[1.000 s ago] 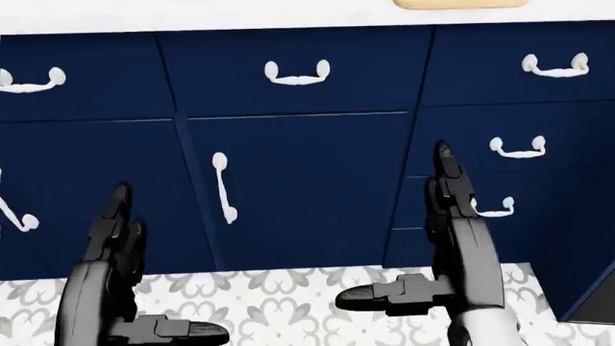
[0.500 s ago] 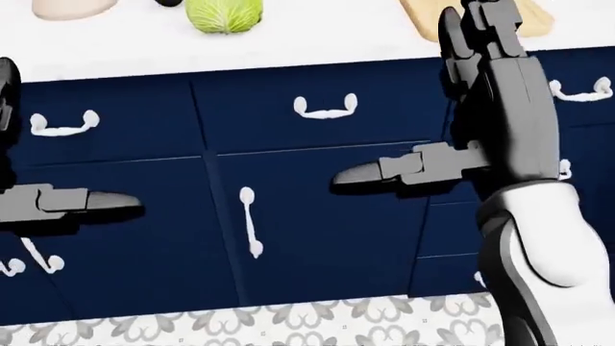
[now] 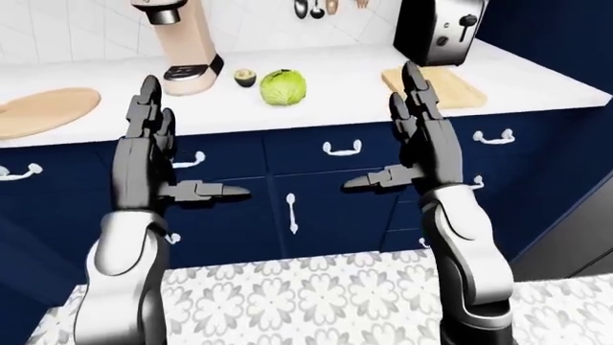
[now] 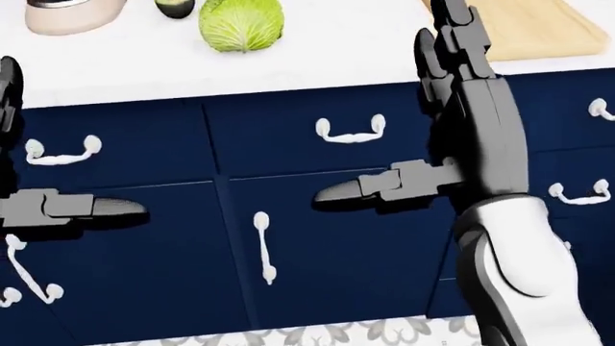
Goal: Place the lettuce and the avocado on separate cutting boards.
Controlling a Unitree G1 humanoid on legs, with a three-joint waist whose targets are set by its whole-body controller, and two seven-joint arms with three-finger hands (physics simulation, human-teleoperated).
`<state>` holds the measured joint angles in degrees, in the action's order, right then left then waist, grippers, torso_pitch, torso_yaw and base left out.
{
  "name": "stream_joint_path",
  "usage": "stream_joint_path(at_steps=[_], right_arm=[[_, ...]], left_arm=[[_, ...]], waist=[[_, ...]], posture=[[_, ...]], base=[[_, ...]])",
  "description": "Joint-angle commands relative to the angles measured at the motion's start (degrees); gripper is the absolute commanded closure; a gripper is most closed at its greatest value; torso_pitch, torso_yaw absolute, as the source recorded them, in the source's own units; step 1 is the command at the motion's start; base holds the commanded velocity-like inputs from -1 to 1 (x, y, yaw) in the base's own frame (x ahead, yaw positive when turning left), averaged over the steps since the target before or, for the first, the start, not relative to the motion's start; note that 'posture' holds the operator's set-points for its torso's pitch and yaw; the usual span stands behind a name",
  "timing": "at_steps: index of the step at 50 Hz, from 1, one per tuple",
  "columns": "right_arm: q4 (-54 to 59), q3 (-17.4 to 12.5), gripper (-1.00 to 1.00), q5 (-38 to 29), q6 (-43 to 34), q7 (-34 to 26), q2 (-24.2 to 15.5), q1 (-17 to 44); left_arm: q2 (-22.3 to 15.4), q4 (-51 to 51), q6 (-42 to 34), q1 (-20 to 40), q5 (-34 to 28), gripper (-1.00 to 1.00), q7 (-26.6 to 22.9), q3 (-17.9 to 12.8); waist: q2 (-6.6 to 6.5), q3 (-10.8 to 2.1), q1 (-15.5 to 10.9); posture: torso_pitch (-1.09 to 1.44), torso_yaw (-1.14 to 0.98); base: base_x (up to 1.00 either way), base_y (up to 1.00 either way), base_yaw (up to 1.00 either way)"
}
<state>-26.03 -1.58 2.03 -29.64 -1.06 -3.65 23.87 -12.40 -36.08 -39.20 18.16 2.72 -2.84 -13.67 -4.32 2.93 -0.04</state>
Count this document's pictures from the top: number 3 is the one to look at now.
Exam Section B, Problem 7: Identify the dark grey appliance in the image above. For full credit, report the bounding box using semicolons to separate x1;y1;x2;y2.
507;172;613;282

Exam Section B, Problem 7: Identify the round wooden cutting board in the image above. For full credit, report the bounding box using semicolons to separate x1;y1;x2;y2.
0;86;102;141

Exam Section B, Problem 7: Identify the beige coffee machine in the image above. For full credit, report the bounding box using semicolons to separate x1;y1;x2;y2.
129;0;225;97

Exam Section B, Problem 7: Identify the rectangular wooden cutting board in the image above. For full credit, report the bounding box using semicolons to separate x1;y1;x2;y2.
380;65;488;109

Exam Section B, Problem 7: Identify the silver black toaster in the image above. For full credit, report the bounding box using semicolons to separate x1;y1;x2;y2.
392;0;488;68

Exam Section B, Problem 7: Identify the green lettuce head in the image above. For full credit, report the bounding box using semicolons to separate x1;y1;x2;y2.
260;69;308;107

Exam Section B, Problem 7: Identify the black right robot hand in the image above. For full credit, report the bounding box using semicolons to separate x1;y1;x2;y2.
342;59;465;194

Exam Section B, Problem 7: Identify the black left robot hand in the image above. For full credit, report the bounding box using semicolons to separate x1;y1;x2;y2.
110;74;252;213

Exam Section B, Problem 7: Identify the halved avocado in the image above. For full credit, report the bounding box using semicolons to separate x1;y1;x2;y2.
233;68;259;88

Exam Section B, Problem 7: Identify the navy blue base cabinet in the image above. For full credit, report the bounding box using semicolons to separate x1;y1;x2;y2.
0;103;613;299

